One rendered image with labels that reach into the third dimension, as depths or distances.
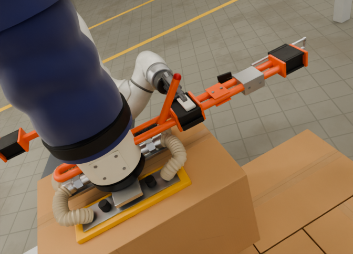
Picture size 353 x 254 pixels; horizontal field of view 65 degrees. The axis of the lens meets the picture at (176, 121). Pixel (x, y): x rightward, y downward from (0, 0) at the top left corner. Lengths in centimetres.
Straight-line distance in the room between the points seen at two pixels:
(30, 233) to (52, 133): 201
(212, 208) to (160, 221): 15
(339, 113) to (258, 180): 129
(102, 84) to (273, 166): 102
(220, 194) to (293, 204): 61
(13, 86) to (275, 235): 107
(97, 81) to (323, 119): 206
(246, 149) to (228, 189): 149
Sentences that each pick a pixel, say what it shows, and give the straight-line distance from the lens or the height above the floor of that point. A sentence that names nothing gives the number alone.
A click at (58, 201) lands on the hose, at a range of 84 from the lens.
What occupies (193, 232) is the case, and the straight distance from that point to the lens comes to 85.
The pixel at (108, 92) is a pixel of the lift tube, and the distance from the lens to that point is 64.
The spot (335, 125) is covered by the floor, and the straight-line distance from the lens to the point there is 243.
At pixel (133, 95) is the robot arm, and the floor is 115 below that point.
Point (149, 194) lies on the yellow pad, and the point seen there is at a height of 109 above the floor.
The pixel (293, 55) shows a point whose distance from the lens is 90.
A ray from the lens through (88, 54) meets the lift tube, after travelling 61.
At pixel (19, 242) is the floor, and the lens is 263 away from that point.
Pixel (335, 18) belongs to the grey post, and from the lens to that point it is 382.
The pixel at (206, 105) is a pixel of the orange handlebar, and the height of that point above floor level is 120.
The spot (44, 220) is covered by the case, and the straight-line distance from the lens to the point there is 97.
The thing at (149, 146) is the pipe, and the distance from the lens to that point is 82.
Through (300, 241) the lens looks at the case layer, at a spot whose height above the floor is 54.
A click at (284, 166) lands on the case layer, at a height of 54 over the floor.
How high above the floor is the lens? 170
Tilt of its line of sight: 40 degrees down
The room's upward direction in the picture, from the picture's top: 21 degrees counter-clockwise
